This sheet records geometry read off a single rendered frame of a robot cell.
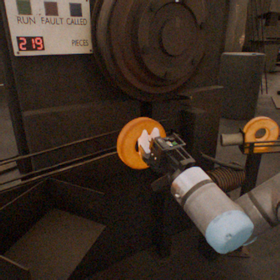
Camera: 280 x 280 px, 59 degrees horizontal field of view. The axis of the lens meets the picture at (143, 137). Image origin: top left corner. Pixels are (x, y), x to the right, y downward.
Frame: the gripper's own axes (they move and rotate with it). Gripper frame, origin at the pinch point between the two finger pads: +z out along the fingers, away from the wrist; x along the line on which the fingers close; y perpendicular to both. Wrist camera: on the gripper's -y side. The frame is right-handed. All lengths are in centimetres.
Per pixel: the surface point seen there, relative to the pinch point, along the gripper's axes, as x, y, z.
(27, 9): 21, 24, 42
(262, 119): -64, -7, 2
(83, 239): 21.5, -21.8, -11.3
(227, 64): -241, -58, 172
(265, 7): -679, -27, 465
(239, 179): -57, -35, -5
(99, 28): 3.1, 22.5, 28.8
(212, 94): -59, -8, 30
